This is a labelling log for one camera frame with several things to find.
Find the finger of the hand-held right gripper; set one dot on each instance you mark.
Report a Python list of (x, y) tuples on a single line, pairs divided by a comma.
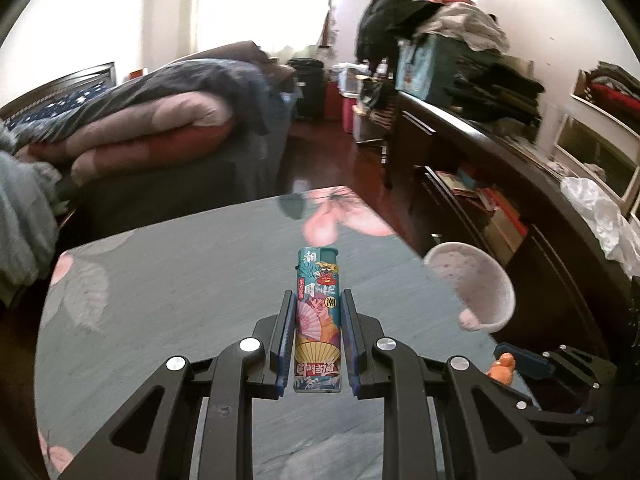
[(530, 360), (555, 412)]

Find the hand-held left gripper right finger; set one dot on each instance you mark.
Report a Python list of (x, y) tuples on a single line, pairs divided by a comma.
[(356, 355)]

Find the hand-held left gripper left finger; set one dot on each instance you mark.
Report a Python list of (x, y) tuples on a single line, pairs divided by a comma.
[(280, 350)]

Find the small orange toy figure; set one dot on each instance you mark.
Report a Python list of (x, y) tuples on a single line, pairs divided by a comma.
[(501, 371)]

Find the teal printed lighter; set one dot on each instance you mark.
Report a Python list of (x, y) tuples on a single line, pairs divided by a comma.
[(317, 320)]

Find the white speckled bowl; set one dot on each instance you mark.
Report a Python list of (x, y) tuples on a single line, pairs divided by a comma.
[(480, 285)]

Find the dark wooden cabinet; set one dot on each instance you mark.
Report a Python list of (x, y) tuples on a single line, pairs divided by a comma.
[(550, 270)]

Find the teal floral tablecloth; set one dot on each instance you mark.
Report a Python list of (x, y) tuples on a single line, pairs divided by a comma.
[(175, 285)]

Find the row of books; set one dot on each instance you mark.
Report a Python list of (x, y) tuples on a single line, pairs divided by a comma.
[(490, 205)]

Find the white plastic bag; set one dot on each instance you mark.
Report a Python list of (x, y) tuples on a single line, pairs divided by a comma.
[(600, 215)]

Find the bed with grey sheet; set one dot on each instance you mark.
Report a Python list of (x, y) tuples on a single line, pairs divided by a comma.
[(200, 175)]

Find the white framed mirror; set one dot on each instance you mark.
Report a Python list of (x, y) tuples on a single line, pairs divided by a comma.
[(610, 95), (595, 155)]

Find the pink bin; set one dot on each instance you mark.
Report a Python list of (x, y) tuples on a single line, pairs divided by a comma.
[(348, 115)]

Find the red box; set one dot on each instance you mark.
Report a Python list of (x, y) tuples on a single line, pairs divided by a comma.
[(334, 102)]

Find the folded pink quilt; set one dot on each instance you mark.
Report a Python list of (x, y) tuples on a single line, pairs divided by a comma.
[(150, 130)]

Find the black suitcase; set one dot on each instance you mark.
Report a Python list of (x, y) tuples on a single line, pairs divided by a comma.
[(306, 90)]

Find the stack of black clothes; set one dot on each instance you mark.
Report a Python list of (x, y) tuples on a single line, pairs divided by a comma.
[(500, 90)]

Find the white storage box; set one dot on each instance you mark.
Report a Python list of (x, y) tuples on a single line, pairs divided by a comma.
[(347, 79)]

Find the grey-blue fleece blanket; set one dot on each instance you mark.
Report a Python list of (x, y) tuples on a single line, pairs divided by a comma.
[(25, 220)]

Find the teal storage box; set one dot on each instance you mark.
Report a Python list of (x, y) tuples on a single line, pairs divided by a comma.
[(430, 67)]

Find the black hanging jacket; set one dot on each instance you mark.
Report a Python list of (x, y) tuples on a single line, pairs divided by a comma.
[(380, 25)]

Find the pile of light clothes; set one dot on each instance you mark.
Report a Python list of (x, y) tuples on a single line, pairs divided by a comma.
[(470, 25)]

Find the dark wooden headboard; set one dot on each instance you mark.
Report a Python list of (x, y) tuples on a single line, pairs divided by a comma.
[(60, 85)]

